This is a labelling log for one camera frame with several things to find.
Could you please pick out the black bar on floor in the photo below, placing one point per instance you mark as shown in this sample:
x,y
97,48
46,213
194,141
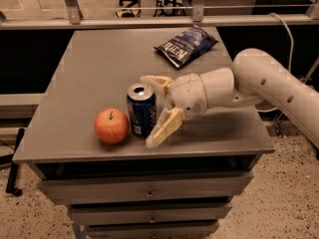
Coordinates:
x,y
11,188

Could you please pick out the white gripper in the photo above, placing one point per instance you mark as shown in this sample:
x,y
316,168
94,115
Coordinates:
x,y
185,94

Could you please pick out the blue kettle chips bag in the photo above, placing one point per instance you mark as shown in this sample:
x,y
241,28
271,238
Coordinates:
x,y
187,46

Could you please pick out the red apple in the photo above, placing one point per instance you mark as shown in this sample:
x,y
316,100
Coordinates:
x,y
111,126

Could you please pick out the black office chair base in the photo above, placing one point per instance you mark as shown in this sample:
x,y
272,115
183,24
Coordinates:
x,y
128,9

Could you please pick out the drawer knob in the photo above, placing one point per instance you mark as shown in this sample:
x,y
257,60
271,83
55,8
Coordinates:
x,y
152,220
150,195

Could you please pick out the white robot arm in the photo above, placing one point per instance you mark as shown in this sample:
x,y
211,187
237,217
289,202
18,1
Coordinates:
x,y
254,77

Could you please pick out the grey drawer cabinet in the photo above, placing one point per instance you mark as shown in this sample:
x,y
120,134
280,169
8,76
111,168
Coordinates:
x,y
86,143

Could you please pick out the top drawer knob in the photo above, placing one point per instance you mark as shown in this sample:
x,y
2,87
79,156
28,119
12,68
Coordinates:
x,y
150,195

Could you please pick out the blue pepsi can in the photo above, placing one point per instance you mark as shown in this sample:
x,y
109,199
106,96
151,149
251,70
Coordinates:
x,y
142,108

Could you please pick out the metal railing frame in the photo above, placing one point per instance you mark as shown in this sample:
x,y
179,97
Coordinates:
x,y
101,14

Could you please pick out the middle drawer knob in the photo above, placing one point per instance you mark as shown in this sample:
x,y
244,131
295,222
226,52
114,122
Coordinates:
x,y
152,220

